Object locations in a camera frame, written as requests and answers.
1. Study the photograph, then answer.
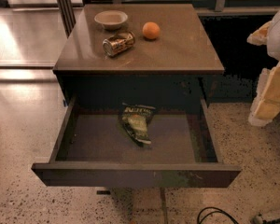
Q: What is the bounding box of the gold soda can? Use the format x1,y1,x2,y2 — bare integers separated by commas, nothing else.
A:
103,31,135,57

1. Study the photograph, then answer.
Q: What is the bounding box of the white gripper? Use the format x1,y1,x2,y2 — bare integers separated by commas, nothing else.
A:
246,10,280,127

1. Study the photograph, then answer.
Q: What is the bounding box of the beige ceramic bowl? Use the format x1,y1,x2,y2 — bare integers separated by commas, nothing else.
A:
94,10,128,31

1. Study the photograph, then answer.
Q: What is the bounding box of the open dark top drawer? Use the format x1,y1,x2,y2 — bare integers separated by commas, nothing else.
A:
32,97,241,188

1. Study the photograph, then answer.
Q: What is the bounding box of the dark grey drawer cabinet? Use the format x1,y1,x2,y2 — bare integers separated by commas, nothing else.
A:
53,4,224,113

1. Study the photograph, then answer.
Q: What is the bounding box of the white power strip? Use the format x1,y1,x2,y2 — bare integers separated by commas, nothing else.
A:
252,206,280,224

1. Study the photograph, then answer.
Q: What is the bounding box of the orange fruit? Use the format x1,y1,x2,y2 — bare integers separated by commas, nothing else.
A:
142,22,161,40

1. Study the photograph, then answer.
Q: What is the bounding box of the black floor cable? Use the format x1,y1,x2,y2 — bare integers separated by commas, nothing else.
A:
197,206,240,224

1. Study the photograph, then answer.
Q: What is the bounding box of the green jalapeno chip bag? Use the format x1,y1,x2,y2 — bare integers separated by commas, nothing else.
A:
120,103,155,147

